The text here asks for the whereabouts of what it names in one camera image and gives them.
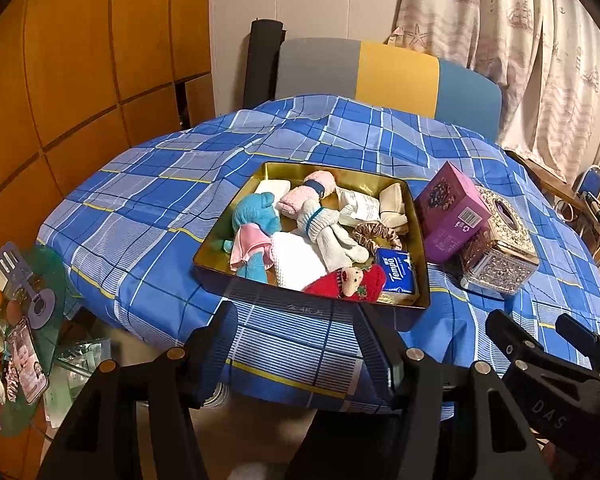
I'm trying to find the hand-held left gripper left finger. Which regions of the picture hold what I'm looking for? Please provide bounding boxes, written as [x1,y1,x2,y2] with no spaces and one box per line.
[37,302,241,480]

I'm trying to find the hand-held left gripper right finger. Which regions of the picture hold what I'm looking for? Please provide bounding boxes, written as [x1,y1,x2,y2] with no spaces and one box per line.
[352,302,553,480]

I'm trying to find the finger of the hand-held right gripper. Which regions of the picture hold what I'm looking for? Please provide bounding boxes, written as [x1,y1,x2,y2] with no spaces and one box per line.
[486,310,548,368]
[555,314,600,372]

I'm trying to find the blue tissue pack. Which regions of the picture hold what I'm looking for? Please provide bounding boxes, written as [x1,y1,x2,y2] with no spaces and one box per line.
[375,249,418,295]

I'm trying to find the red plush doll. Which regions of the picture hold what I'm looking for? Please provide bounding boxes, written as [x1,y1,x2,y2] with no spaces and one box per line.
[302,264,387,303]

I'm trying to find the pink brown scrunchie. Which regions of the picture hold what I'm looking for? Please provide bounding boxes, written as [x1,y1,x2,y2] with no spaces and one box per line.
[352,221,403,252]

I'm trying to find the white knit cloth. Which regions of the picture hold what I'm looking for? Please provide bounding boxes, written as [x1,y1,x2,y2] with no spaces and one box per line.
[270,232,331,291]

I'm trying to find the blue plush toy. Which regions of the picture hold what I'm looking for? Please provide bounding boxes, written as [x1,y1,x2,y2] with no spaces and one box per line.
[223,192,282,283]

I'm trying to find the cream cloth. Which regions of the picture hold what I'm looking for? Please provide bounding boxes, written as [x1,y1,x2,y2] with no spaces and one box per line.
[378,183,412,235]

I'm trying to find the gold metal tray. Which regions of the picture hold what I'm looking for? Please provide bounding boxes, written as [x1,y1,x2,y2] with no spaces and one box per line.
[193,161,432,310]

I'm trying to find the ornate silver tissue box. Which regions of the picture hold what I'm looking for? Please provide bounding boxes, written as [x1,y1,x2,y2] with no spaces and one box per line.
[457,185,541,296]

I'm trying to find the purple cardboard box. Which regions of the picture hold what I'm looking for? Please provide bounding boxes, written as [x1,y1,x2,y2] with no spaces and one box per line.
[414,161,493,264]

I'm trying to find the clear plastic bag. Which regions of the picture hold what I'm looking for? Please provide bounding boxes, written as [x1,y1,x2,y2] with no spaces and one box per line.
[54,339,112,378]

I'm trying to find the blue plaid blanket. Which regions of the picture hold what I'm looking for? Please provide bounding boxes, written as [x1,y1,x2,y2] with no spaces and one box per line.
[37,94,600,413]

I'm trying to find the blue folding chair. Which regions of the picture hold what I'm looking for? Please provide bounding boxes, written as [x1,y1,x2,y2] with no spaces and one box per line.
[572,165,600,203]

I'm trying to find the wooden desk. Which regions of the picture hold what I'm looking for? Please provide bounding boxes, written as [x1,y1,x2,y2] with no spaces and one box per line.
[505,149,581,197]

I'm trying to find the green glass side table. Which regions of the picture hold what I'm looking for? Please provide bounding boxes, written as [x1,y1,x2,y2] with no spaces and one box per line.
[0,245,86,436]

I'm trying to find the phone with photo case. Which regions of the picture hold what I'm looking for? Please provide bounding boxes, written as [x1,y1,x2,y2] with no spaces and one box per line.
[5,316,49,404]

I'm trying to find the purple plastic holder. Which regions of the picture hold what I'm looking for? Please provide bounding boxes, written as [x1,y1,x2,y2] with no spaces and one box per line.
[0,241,57,330]

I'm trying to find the printed beige curtain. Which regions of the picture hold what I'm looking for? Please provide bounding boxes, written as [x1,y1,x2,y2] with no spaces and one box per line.
[392,0,543,136]
[500,0,600,186]

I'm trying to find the grey yellow blue chair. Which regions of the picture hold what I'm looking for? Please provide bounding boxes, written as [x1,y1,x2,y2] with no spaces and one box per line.
[275,37,503,136]

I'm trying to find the black rolled mat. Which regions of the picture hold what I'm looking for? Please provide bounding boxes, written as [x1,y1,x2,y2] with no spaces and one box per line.
[243,19,284,110]

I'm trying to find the wooden wardrobe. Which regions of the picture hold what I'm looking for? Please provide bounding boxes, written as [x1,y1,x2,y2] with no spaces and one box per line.
[0,0,216,271]

